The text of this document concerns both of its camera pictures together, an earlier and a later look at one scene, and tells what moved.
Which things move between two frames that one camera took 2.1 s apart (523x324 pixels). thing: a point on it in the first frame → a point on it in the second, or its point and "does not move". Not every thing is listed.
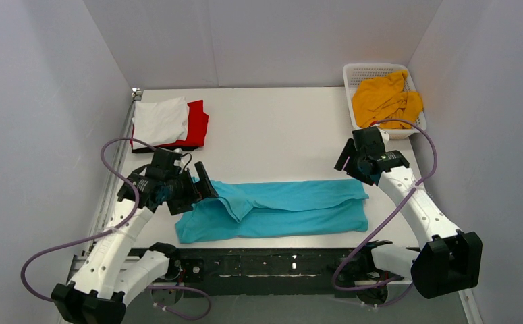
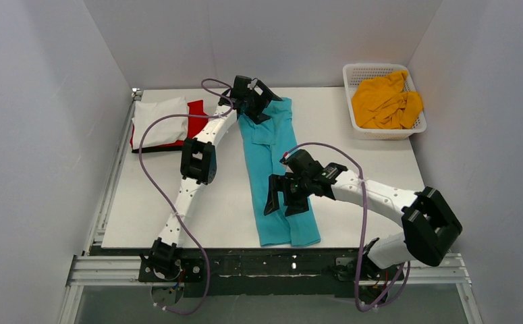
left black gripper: (189, 188) → (258, 103)
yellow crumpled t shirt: (384, 97) does not move
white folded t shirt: (160, 123) does not move
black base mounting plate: (268, 272) does not move
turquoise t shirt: (248, 210) → (269, 145)
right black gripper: (352, 160) → (288, 190)
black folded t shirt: (185, 148) does not move
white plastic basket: (355, 73) does not move
